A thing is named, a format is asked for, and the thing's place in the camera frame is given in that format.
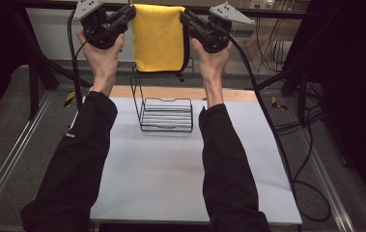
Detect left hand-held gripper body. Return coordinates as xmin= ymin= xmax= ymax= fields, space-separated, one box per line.
xmin=72 ymin=0 xmax=126 ymax=50

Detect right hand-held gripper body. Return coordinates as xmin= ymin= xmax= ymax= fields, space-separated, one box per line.
xmin=196 ymin=1 xmax=256 ymax=54

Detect yellow cloth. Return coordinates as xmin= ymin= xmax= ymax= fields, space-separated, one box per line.
xmin=131 ymin=3 xmax=190 ymax=73

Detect black wire rack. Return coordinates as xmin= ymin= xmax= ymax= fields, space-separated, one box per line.
xmin=129 ymin=57 xmax=195 ymax=133

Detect person's right hand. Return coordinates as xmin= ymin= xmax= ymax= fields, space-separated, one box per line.
xmin=190 ymin=38 xmax=234 ymax=81

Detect person's left hand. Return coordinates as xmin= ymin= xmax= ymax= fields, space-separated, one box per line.
xmin=76 ymin=30 xmax=126 ymax=81

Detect white power strip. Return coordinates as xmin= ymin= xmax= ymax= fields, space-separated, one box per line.
xmin=249 ymin=0 xmax=275 ymax=10

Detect wooden table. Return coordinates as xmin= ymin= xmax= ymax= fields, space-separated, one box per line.
xmin=109 ymin=84 xmax=261 ymax=103

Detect black metal crossbar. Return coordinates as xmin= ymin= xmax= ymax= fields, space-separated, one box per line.
xmin=19 ymin=0 xmax=307 ymax=19

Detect yellow black tape strip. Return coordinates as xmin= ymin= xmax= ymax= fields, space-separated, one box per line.
xmin=63 ymin=91 xmax=77 ymax=108
xmin=270 ymin=96 xmax=288 ymax=111

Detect black metal stand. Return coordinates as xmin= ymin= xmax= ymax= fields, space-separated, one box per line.
xmin=251 ymin=61 xmax=310 ymax=125
xmin=10 ymin=9 xmax=93 ymax=121

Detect white table cover board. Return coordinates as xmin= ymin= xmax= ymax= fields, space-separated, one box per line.
xmin=70 ymin=96 xmax=303 ymax=225

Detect left hand-held gripper cable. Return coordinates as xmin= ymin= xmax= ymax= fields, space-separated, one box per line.
xmin=68 ymin=12 xmax=89 ymax=110

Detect hand-held gripper cable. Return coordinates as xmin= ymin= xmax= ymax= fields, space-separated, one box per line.
xmin=68 ymin=12 xmax=89 ymax=110
xmin=228 ymin=35 xmax=332 ymax=223

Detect bundle of hanging cables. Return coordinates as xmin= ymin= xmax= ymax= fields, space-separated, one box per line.
xmin=254 ymin=17 xmax=294 ymax=73

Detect right hand-held gripper cable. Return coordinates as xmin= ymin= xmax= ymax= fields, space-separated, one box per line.
xmin=228 ymin=35 xmax=332 ymax=223

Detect black floor cable bundle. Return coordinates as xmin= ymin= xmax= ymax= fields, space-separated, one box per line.
xmin=271 ymin=105 xmax=324 ymax=135

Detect aluminium rail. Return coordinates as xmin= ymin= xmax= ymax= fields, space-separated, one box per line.
xmin=299 ymin=129 xmax=355 ymax=232
xmin=0 ymin=91 xmax=54 ymax=223

